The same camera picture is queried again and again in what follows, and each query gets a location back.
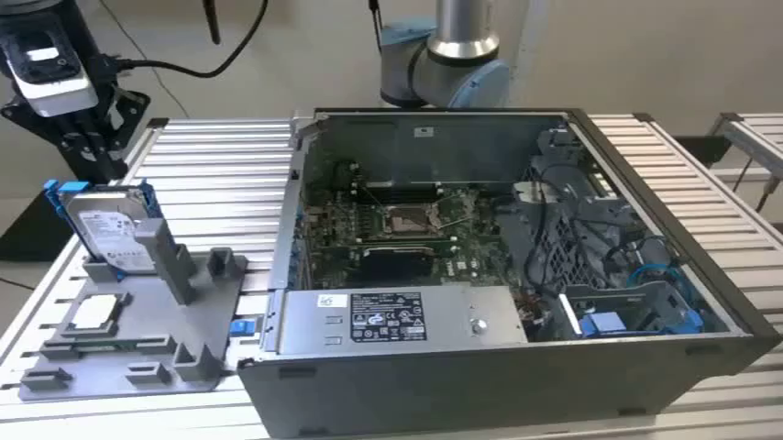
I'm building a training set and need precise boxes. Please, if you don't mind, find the silver power supply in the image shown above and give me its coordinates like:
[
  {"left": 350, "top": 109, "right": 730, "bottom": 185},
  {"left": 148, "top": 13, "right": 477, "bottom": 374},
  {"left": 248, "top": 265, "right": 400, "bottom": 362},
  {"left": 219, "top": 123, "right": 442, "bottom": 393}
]
[{"left": 274, "top": 286, "right": 531, "bottom": 357}]

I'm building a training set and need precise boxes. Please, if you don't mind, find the metal slat side table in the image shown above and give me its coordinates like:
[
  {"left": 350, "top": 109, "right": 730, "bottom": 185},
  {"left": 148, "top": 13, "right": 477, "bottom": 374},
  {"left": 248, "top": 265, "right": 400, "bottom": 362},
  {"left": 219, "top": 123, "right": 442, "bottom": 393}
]
[{"left": 709, "top": 112, "right": 783, "bottom": 181}]

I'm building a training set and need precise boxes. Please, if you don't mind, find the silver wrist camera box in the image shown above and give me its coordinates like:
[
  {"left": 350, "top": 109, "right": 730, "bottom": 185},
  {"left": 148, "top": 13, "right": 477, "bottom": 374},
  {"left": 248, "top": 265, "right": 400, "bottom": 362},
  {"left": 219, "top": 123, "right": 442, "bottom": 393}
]
[{"left": 0, "top": 34, "right": 100, "bottom": 119}]

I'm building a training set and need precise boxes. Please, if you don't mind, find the hard disk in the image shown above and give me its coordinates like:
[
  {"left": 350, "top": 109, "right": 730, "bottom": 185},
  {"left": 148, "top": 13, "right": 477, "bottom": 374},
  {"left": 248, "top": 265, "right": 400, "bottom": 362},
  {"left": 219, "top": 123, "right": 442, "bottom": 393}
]
[{"left": 43, "top": 180, "right": 162, "bottom": 279}]

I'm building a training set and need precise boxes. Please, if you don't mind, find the grey parts rack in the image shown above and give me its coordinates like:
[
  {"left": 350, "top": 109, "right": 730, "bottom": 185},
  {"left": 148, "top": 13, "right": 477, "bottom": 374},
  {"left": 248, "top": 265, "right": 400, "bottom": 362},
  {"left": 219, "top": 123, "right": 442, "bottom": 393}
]
[{"left": 18, "top": 217, "right": 250, "bottom": 402}]

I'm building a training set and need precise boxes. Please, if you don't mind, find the light blue wire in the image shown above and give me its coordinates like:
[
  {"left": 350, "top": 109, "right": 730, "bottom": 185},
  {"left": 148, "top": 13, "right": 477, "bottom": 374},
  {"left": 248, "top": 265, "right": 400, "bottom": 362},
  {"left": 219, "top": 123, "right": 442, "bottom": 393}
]
[{"left": 629, "top": 236, "right": 685, "bottom": 294}]

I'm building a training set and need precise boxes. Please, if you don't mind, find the grey disk bay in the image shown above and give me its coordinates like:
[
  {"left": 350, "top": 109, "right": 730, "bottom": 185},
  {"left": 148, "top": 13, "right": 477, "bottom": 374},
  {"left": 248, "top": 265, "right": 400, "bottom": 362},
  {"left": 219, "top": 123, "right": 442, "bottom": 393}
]
[{"left": 559, "top": 280, "right": 705, "bottom": 343}]

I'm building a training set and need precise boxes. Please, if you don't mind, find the dark grey PC case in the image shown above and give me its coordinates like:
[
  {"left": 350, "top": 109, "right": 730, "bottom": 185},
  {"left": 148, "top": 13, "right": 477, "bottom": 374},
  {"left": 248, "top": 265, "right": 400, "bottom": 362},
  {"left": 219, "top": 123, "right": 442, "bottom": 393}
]
[{"left": 235, "top": 107, "right": 783, "bottom": 439}]

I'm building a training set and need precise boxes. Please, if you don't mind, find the silver CPU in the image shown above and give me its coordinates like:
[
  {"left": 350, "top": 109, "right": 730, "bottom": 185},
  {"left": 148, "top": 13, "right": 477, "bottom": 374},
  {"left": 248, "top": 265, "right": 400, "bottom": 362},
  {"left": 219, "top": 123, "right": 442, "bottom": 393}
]
[{"left": 70, "top": 294, "right": 122, "bottom": 330}]

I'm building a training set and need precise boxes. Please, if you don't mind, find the thick black camera cable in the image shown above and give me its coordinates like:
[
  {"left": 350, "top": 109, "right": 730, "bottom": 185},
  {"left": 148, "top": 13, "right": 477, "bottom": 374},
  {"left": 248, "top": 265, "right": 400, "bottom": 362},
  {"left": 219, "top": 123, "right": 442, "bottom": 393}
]
[{"left": 96, "top": 0, "right": 271, "bottom": 79}]

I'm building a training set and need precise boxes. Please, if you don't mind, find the black wire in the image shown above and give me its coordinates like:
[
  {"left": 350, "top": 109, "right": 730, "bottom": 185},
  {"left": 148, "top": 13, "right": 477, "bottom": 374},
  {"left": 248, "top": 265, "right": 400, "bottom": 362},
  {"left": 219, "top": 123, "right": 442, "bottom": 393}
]
[{"left": 525, "top": 164, "right": 589, "bottom": 294}]

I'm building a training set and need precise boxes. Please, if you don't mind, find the black antenna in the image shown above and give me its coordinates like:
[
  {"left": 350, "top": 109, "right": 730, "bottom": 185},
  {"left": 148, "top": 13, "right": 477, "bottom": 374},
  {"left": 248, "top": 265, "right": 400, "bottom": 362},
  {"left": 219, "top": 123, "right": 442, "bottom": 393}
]
[{"left": 203, "top": 0, "right": 223, "bottom": 45}]

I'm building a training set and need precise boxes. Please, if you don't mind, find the grey perforated drive cage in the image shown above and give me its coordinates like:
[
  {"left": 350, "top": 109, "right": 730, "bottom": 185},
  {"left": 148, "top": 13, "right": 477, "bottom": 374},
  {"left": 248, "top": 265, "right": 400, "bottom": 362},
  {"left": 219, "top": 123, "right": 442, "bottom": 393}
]
[{"left": 495, "top": 155, "right": 687, "bottom": 299}]

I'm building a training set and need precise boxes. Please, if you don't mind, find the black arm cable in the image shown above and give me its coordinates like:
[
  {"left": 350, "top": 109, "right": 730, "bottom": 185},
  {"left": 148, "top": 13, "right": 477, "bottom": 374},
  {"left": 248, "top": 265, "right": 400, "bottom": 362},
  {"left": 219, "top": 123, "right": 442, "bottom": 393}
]
[{"left": 367, "top": 0, "right": 386, "bottom": 51}]

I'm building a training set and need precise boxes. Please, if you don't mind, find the green motherboard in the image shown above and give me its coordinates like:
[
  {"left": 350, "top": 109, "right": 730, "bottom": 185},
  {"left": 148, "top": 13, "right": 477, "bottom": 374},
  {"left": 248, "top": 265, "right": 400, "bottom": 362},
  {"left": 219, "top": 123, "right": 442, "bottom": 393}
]
[{"left": 303, "top": 159, "right": 510, "bottom": 288}]

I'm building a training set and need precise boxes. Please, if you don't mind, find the CPU socket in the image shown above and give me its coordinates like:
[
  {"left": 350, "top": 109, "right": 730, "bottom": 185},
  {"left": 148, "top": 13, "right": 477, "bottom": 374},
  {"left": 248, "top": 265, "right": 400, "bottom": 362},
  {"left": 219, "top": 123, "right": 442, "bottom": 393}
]
[{"left": 382, "top": 203, "right": 451, "bottom": 239}]

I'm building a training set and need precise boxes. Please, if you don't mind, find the black box behind table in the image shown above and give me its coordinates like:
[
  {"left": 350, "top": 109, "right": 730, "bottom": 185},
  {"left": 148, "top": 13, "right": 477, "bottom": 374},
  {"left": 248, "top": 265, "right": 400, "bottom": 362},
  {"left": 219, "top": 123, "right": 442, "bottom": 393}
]
[{"left": 673, "top": 136, "right": 733, "bottom": 169}]

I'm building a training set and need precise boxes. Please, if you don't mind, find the blue carrier in bay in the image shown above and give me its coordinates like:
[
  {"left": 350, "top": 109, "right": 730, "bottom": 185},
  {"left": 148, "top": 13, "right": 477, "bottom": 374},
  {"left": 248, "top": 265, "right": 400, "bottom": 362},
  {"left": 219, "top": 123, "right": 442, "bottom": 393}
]
[{"left": 578, "top": 313, "right": 629, "bottom": 338}]

